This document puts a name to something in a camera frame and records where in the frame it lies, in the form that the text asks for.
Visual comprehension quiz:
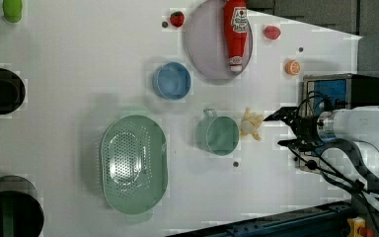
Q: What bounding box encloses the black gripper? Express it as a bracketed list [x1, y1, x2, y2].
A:
[265, 107, 323, 152]

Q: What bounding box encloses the peeled toy banana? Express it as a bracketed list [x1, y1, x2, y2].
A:
[240, 108, 265, 141]

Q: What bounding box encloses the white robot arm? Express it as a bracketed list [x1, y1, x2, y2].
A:
[265, 106, 379, 183]

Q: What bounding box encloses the silver black toaster oven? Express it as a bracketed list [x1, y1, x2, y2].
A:
[296, 72, 379, 174]

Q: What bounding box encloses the orange slice toy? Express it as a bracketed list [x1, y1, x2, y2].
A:
[284, 59, 301, 76]

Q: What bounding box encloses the green mug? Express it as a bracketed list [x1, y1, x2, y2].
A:
[195, 109, 239, 156]

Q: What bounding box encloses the pink red toy fruit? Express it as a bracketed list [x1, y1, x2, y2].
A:
[264, 26, 281, 40]

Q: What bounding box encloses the grey round plate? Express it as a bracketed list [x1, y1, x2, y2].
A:
[186, 0, 253, 80]

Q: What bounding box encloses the yellow red emergency button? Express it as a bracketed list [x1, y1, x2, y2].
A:
[347, 217, 374, 237]

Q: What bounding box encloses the blue bowl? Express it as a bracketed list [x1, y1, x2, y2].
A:
[152, 62, 191, 100]

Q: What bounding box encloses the red ketchup bottle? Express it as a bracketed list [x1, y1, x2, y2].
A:
[223, 0, 248, 72]

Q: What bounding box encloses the green oval colander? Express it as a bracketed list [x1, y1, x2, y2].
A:
[100, 107, 168, 223]

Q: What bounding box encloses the red toy strawberry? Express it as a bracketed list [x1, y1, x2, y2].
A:
[170, 11, 185, 28]

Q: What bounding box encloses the black round container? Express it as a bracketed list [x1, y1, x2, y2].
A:
[0, 68, 26, 115]

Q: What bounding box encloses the black bin with green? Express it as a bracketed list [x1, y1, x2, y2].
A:
[0, 175, 44, 237]

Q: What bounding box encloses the green toy vegetable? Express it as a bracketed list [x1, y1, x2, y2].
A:
[2, 0, 23, 24]

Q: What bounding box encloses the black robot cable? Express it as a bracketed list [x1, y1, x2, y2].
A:
[289, 90, 379, 237]

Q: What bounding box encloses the blue metal frame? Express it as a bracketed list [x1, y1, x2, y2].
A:
[168, 201, 351, 237]

